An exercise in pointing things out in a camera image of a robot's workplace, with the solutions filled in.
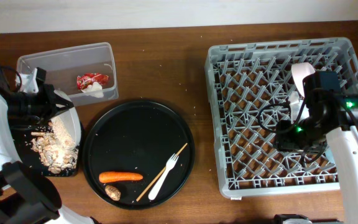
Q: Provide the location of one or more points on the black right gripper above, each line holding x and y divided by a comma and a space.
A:
283, 140

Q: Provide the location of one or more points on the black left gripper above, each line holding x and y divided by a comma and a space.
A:
52, 101

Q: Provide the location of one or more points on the grey plate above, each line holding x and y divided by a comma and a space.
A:
67, 129

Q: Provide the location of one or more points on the red snack wrapper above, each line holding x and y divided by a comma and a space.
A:
87, 79

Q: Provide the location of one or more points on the pile of food scraps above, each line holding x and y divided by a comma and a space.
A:
52, 156

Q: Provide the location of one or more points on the white napkin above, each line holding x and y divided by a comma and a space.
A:
94, 90

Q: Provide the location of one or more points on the pink bowl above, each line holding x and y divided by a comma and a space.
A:
299, 71

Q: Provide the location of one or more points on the blue plastic cup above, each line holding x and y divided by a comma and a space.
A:
330, 155

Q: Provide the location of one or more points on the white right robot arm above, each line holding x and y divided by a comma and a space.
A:
325, 121

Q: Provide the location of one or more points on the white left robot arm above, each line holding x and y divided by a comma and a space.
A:
25, 195

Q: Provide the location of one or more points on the clear plastic waste bin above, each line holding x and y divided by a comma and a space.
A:
64, 66

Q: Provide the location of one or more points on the grey dishwasher rack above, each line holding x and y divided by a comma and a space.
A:
246, 84

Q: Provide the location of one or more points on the black rectangular tray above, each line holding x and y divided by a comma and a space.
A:
21, 135

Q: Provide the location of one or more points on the orange carrot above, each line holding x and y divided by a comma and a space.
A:
112, 176

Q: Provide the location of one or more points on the round black serving tray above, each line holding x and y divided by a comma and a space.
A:
138, 137

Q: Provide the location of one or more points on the brown mushroom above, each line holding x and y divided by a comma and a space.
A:
113, 193

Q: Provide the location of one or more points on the white plastic fork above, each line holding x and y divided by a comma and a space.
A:
158, 185

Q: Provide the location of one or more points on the wooden chopstick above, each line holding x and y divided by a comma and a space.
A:
149, 187

